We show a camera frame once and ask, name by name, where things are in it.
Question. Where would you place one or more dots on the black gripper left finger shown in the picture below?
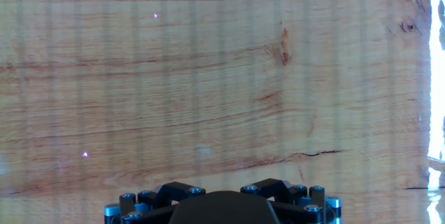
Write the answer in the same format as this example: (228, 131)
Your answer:
(153, 203)

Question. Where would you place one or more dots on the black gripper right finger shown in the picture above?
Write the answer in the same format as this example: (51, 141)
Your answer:
(295, 203)

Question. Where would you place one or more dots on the glossy wood-grain mat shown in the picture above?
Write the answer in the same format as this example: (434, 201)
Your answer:
(208, 78)

